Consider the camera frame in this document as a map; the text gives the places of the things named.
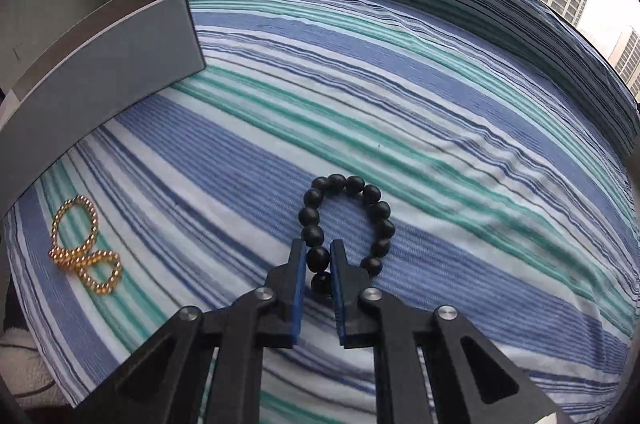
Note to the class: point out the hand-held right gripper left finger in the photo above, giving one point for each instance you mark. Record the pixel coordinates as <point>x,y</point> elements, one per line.
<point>299,284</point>

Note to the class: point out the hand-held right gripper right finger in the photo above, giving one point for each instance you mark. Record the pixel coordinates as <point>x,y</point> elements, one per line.
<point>339,289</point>

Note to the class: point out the white fluffy cloth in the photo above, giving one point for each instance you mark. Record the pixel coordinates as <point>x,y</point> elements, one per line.
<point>25,364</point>

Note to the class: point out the grey cardboard box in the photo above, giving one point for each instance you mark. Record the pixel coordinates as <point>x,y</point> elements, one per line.
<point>100,93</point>

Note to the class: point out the blue green striped bedsheet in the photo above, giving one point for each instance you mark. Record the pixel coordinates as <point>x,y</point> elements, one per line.
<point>400,153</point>

